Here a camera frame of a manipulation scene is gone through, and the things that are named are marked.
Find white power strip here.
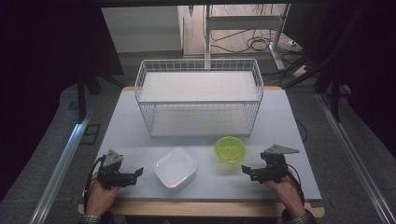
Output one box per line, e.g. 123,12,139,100
291,64,313,79

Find person's left hand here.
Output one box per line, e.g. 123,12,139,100
85,177,121,217

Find white square plastic container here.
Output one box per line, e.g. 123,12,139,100
153,147,198,191

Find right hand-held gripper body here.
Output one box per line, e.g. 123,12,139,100
248,143,301,185

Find black cables on floor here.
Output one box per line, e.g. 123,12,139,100
210,28,304,56

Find black cable beside table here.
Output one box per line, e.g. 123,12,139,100
294,119,309,145

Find aluminium rail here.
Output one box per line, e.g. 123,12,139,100
28,111,95,224
315,92,396,224

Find white wire rack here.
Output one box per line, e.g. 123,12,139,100
134,58,265,138

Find black stand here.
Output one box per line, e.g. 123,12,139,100
313,69,345,123
76,70,103,124

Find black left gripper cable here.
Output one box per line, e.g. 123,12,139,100
83,154,107,214

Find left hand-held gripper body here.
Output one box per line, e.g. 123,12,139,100
97,149,138,190

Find black floor grate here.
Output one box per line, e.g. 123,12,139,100
78,123,103,146

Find person's right hand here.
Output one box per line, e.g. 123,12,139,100
263,174,308,218

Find white metal desk frame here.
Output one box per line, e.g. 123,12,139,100
203,4,291,72

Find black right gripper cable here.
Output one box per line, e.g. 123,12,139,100
285,163,306,207

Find white panel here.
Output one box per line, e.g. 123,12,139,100
100,6,183,54

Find round container with green lid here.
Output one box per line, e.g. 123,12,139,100
213,135,248,166

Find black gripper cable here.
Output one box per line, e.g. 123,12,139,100
285,163,306,207
83,154,107,214

